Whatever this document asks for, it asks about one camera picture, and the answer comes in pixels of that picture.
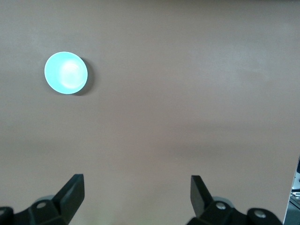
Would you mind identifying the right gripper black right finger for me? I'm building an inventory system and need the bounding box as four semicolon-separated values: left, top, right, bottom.
188;175;282;225

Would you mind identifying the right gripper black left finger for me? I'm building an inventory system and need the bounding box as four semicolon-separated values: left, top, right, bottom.
0;173;85;225

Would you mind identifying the light blue bowl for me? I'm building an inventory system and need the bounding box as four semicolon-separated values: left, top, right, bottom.
44;51;89;95

